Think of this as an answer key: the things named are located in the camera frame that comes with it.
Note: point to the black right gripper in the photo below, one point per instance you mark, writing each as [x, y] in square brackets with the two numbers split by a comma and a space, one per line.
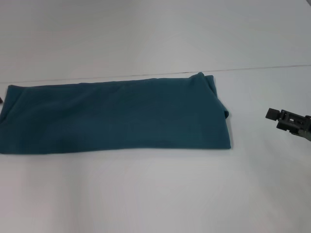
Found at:
[294, 122]

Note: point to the teal t-shirt with FREE print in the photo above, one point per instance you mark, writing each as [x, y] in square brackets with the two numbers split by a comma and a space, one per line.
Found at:
[109, 114]

